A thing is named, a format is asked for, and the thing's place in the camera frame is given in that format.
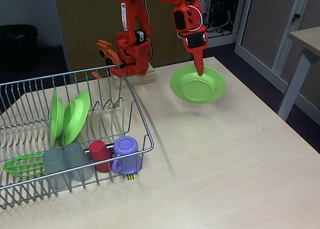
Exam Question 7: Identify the red plastic cup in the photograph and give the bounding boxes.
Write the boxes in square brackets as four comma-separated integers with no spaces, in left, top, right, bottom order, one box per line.
[88,140,113,173]

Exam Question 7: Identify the orange table clamp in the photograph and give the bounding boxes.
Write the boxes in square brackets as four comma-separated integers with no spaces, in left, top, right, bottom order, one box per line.
[91,38,124,80]

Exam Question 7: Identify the black electronics with cables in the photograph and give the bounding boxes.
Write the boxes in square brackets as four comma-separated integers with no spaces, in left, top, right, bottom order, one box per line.
[206,0,237,36]

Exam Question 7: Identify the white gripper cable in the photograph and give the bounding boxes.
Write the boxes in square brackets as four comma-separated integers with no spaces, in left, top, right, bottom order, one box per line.
[176,5,204,40]

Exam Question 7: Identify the purple plastic mug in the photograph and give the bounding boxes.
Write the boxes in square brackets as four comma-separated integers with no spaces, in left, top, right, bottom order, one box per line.
[111,137,143,175]

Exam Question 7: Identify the brown pin board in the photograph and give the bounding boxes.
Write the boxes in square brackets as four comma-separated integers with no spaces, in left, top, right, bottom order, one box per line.
[53,0,196,68]

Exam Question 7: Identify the translucent grey plastic cup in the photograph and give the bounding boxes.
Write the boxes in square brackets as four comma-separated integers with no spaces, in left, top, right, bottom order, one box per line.
[62,142,94,182]
[42,148,70,190]

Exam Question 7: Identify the white office cupboard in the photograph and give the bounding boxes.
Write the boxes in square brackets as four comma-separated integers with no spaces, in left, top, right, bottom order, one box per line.
[191,0,320,120]

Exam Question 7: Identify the beige side table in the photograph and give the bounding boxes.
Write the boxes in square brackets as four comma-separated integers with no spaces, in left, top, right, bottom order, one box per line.
[276,26,320,122]

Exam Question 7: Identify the green plastic plate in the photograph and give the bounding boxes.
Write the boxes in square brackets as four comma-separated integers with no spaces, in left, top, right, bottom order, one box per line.
[62,90,91,145]
[49,88,65,148]
[169,65,227,105]

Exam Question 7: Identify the wooden base block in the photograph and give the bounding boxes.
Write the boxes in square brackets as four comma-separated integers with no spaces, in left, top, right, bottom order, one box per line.
[111,63,158,90]

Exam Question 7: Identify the green whisk with metal handle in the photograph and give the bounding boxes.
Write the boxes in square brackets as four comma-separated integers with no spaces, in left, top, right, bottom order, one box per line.
[3,152,48,178]

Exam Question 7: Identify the metal wire dish rack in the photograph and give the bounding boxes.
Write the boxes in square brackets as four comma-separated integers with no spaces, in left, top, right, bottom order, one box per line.
[0,63,155,210]

